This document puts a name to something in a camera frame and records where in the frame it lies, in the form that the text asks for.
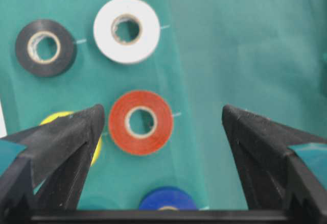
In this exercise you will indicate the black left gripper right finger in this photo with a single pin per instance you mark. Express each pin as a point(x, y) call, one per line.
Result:
point(274, 176)

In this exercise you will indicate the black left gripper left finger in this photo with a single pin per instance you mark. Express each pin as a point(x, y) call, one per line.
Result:
point(49, 173)

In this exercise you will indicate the red tape roll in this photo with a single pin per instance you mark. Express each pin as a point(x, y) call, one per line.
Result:
point(119, 122)

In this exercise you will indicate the yellow tape roll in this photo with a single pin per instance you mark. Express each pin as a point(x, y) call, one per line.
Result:
point(54, 116)

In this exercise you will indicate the white plastic tray case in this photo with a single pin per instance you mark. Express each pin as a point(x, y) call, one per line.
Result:
point(3, 130)

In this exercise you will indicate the blue tape roll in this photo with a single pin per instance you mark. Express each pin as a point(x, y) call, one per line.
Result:
point(167, 198)

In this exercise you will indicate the black tape roll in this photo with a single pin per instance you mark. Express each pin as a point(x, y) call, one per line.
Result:
point(45, 48)

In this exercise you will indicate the white tape roll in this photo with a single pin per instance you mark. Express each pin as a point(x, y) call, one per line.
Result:
point(126, 31)

